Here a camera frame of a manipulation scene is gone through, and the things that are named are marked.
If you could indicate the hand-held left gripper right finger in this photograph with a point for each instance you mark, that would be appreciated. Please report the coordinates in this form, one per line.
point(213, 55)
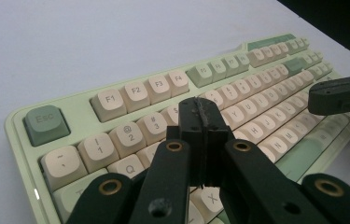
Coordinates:
point(250, 180)

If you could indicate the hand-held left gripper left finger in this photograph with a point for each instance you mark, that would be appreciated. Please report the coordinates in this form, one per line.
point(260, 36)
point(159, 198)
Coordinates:
point(169, 180)

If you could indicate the green and pink keyboard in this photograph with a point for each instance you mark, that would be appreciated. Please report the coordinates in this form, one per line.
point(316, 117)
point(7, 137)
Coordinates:
point(110, 102)

